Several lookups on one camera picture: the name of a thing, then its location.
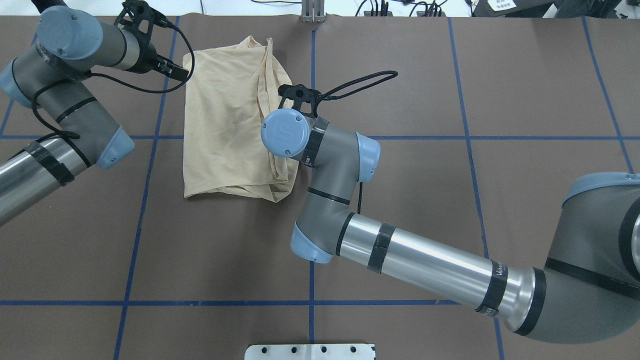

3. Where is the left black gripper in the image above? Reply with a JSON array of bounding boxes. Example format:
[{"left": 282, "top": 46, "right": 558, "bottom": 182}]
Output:
[{"left": 131, "top": 32, "right": 190, "bottom": 82}]

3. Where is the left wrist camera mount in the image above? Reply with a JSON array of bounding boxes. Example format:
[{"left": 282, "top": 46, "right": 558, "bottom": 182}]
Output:
[{"left": 114, "top": 0, "right": 176, "bottom": 38}]

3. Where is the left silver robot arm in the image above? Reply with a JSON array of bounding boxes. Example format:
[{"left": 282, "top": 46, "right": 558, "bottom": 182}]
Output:
[{"left": 0, "top": 0, "right": 194, "bottom": 224}]

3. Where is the beige long-sleeve graphic shirt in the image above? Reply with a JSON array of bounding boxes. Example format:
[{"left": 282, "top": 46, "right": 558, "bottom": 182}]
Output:
[{"left": 182, "top": 36, "right": 298, "bottom": 203}]

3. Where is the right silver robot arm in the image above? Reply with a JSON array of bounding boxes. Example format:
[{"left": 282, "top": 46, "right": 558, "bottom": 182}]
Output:
[{"left": 259, "top": 108, "right": 639, "bottom": 345}]

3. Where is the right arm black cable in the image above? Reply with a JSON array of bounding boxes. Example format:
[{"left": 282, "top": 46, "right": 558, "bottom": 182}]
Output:
[{"left": 315, "top": 70, "right": 399, "bottom": 216}]

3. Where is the aluminium frame post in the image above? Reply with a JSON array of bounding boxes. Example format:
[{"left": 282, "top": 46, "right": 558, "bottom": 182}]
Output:
[{"left": 301, "top": 0, "right": 326, "bottom": 24}]

